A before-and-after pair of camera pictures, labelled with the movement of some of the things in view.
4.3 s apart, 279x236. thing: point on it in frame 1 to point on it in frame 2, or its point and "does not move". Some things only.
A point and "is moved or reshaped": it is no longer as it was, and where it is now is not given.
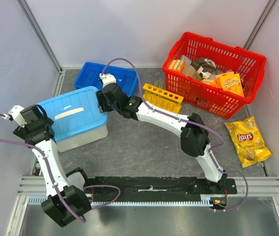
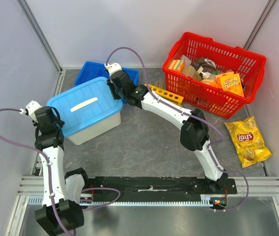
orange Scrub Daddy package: (230, 82) does not move
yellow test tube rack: (162, 99) does not move
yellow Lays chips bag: (248, 141) does not move
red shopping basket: (199, 96) does not move
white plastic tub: (67, 144) is moved or reshaped
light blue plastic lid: (75, 114) is moved or reshaped
